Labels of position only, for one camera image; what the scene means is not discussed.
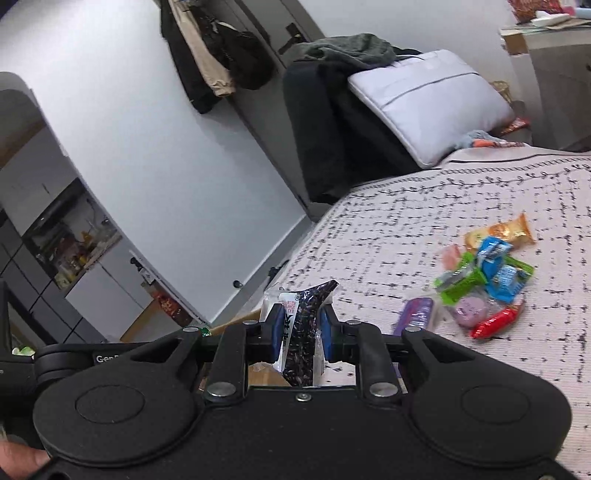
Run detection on black speckled snack packet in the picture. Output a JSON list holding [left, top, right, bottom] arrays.
[[260, 280, 339, 387]]

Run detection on purple wafer snack pack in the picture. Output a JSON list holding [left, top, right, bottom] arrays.
[[393, 297, 437, 336]]

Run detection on person's left hand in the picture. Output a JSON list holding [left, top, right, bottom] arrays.
[[0, 441, 50, 480]]

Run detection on open cardboard box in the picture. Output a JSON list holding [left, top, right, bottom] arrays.
[[211, 309, 290, 387]]

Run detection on patterned white bed blanket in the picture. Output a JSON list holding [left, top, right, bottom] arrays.
[[264, 154, 591, 480]]

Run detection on dark soda bottle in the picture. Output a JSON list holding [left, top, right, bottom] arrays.
[[152, 291, 192, 327]]

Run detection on pink snack packet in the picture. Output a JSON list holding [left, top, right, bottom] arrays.
[[440, 244, 465, 271]]

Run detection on purple round snack packet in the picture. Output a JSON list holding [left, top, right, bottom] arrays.
[[451, 294, 498, 329]]

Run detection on green snack packet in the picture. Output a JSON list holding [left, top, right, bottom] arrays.
[[434, 252, 487, 306]]

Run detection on red snack packet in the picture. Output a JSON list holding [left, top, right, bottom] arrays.
[[470, 301, 525, 340]]

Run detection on blue snack packet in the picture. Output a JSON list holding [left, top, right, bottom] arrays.
[[476, 236, 513, 280], [486, 264, 532, 304]]

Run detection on orange snack packet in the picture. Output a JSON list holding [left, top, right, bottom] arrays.
[[464, 213, 536, 253]]

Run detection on black jacket on chair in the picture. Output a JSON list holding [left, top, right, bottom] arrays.
[[283, 60, 420, 204]]

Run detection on white pillow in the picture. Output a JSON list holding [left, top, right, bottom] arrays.
[[349, 50, 516, 169]]

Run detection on grey knit garment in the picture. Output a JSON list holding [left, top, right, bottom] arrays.
[[290, 33, 422, 70]]

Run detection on hanging clothes on door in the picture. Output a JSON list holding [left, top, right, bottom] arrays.
[[159, 1, 276, 114]]

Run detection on grey door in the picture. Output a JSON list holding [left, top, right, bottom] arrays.
[[184, 0, 329, 222]]

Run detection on white desk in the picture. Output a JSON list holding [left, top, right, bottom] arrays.
[[500, 18, 590, 152]]

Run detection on red woven basket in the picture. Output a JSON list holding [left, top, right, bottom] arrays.
[[507, 0, 565, 24]]

